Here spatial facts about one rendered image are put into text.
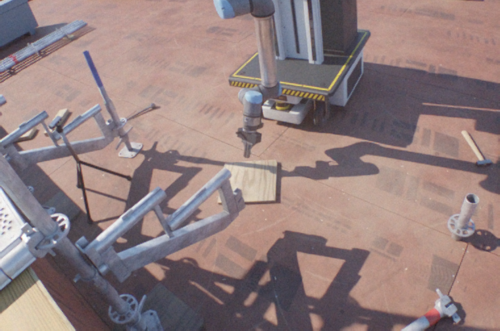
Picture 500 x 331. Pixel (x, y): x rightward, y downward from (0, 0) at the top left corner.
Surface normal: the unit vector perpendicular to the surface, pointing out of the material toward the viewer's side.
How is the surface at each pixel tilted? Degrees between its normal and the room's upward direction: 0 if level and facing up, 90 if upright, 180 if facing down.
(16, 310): 0
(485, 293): 0
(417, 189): 0
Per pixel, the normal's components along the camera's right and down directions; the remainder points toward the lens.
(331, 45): -0.50, 0.62
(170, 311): -0.17, -0.76
